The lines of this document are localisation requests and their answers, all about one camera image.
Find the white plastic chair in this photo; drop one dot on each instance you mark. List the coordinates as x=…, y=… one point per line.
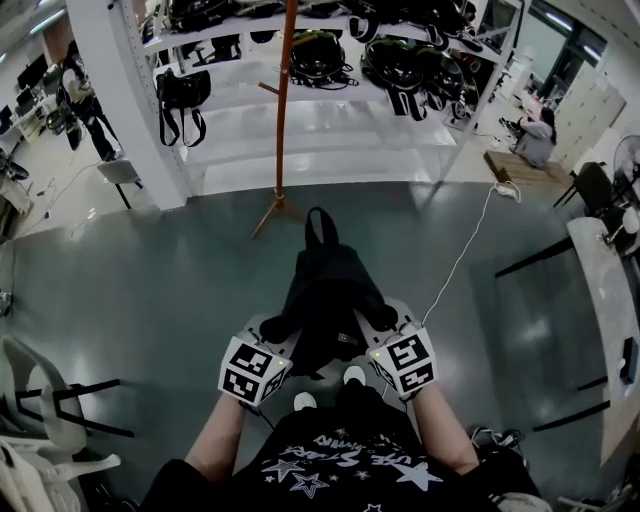
x=45, y=475
x=45, y=395

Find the standing fan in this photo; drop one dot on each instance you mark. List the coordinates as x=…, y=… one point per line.
x=627, y=165

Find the person's left forearm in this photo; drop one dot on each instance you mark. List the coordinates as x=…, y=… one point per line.
x=217, y=435

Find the black device on table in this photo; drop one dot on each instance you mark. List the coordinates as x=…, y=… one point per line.
x=631, y=360

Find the white metal shelving unit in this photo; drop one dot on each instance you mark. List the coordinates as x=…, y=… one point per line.
x=300, y=115

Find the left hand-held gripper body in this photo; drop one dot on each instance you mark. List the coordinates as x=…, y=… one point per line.
x=250, y=367

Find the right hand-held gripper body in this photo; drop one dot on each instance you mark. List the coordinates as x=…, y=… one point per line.
x=407, y=364

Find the black backpack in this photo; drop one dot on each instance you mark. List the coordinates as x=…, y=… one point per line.
x=330, y=295

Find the person's black star-print shirt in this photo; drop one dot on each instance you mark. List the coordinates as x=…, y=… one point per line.
x=345, y=450

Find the person's white shoe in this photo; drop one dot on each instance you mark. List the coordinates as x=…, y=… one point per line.
x=305, y=401
x=354, y=375

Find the person's white left shoe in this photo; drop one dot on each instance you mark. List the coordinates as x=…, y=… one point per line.
x=305, y=401

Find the orange wooden coat rack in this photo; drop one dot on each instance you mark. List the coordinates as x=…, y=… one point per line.
x=283, y=115

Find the black helmet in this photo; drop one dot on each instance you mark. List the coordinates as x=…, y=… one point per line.
x=395, y=62
x=316, y=59

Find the grey chair with black legs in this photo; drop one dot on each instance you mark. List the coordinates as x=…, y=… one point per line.
x=119, y=175

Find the person's white right shoe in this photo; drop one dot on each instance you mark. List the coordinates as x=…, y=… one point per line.
x=354, y=375

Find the grey marble table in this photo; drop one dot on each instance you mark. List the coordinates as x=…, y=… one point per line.
x=605, y=320

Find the person's right forearm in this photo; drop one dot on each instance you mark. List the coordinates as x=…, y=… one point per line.
x=442, y=430

